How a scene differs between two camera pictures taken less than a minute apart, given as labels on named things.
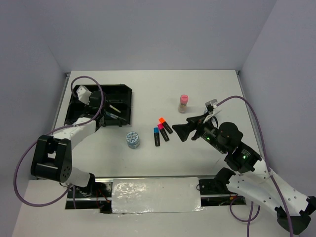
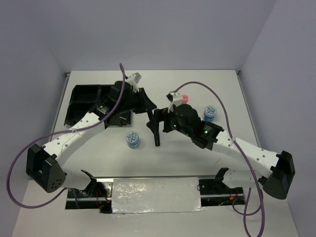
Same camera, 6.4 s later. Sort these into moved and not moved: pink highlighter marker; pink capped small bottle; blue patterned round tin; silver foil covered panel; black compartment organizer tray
Moved: pink highlighter marker
Not moved: black compartment organizer tray; blue patterned round tin; silver foil covered panel; pink capped small bottle
